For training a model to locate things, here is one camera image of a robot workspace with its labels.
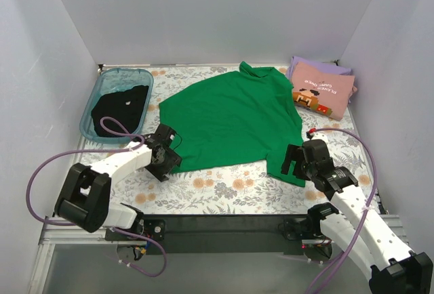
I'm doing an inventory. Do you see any aluminium frame rail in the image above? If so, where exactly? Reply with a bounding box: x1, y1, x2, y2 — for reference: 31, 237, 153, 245
28, 219, 118, 294

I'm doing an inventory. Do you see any blue plastic basket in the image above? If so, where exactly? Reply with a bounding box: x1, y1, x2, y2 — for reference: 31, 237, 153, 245
79, 68, 154, 144

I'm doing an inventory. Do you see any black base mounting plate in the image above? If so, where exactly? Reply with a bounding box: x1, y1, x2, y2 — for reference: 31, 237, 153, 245
104, 214, 335, 256

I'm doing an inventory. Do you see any pink folded t shirt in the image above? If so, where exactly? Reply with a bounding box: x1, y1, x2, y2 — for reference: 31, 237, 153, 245
290, 62, 357, 121

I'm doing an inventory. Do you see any black t shirt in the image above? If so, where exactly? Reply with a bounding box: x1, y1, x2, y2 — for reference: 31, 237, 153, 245
91, 85, 149, 138

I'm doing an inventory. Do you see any green t shirt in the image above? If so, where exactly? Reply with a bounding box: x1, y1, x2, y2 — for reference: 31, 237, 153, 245
159, 62, 305, 187

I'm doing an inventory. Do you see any lavender folded t shirt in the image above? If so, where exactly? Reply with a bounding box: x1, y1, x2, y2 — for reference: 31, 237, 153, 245
287, 56, 357, 103

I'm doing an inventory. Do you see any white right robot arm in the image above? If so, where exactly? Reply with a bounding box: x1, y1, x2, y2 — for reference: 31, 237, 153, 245
281, 139, 433, 293

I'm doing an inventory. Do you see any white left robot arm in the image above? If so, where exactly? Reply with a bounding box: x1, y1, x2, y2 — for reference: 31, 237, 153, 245
54, 124, 182, 233

